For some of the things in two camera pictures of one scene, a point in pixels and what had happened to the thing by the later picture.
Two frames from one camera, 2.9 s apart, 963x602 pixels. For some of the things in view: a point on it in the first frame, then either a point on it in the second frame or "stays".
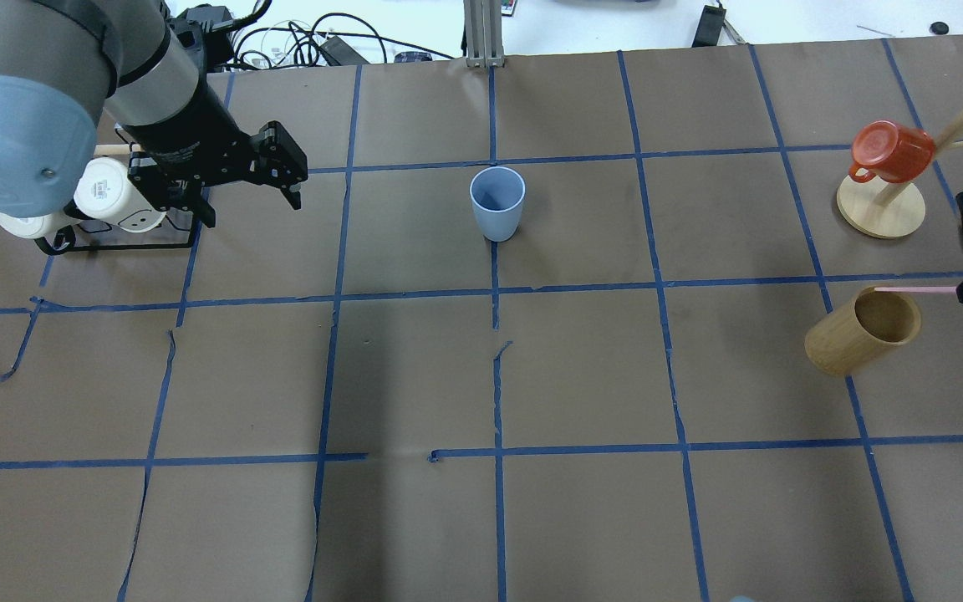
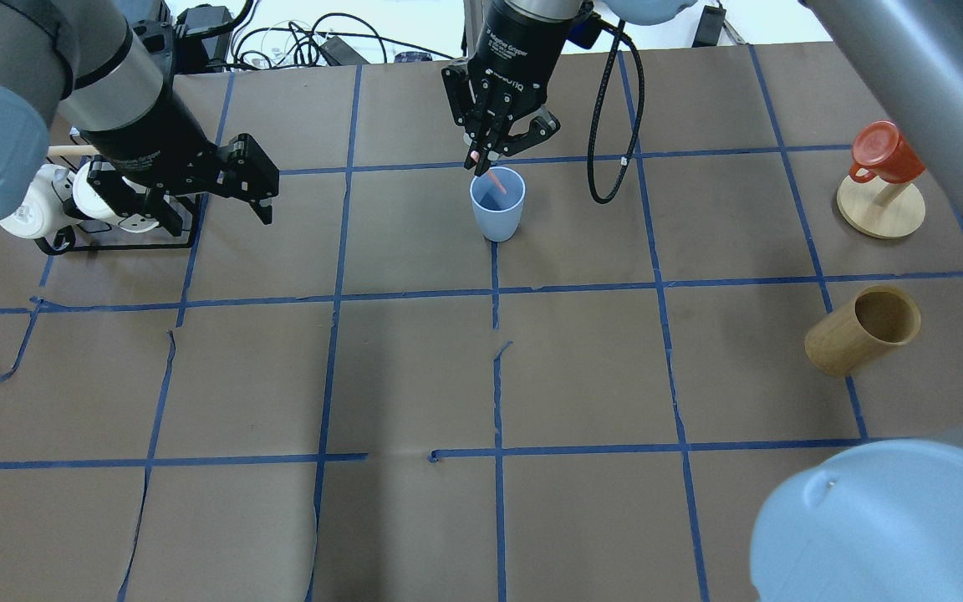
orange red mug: x=890 y=152 stays
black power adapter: x=216 y=22 stays
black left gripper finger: x=293 y=197 to x=263 y=208
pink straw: x=929 y=289 to x=496 y=181
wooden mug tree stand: x=892 y=210 stays
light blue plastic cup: x=497 y=194 stays
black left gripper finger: x=190 y=197 to x=160 y=207
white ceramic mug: x=104 y=190 stays
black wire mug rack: x=177 y=230 stays
